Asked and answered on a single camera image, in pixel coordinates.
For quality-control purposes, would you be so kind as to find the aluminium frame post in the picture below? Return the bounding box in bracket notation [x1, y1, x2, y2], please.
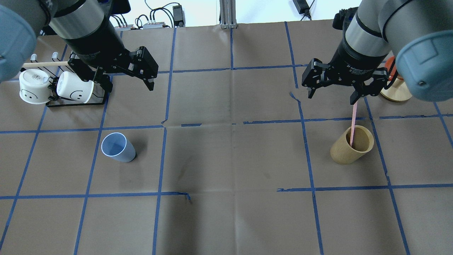
[219, 0, 237, 29]

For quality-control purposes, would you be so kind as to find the black wire mug rack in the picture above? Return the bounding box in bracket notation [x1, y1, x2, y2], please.
[19, 52, 112, 108]

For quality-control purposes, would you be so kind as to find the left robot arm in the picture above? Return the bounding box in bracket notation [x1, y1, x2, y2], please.
[0, 0, 159, 92]

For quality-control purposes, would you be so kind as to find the black power adapter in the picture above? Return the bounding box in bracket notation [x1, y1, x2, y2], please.
[173, 5, 185, 27]
[293, 0, 314, 20]

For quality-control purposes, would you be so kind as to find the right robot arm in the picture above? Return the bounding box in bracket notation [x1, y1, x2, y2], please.
[301, 0, 453, 104]

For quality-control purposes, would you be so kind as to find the bamboo cylinder holder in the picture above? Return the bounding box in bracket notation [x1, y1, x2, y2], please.
[330, 125, 375, 165]

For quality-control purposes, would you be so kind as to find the grey usb hub left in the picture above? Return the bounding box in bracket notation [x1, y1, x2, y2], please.
[114, 24, 135, 31]

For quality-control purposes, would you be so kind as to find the orange red cup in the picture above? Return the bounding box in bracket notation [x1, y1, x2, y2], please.
[384, 56, 398, 81]

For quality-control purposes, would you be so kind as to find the blue plastic cup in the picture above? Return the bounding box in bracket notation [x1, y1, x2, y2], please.
[101, 132, 137, 162]

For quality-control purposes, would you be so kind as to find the white smiley mug outer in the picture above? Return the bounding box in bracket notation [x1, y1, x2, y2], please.
[19, 68, 52, 104]

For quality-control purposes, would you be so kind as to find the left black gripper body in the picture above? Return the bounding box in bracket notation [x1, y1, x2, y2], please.
[68, 47, 142, 83]

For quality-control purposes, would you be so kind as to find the white smiley mug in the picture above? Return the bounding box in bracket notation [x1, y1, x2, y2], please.
[56, 71, 94, 103]
[19, 68, 52, 104]

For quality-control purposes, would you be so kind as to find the grey usb hub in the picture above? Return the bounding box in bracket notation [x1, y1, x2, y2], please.
[142, 22, 168, 29]
[114, 24, 135, 31]

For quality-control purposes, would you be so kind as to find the wooden mug tree stand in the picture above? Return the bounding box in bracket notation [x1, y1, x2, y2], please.
[380, 75, 412, 102]

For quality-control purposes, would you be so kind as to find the pink chopstick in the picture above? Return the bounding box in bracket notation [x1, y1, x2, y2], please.
[349, 101, 358, 147]

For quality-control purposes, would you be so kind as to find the black power adapter right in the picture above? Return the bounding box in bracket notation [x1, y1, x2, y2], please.
[293, 0, 314, 20]

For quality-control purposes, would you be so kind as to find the white smiley mug inner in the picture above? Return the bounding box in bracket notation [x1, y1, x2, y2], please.
[56, 71, 94, 103]

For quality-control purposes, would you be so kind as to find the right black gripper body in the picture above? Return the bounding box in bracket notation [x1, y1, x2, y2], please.
[311, 48, 386, 87]

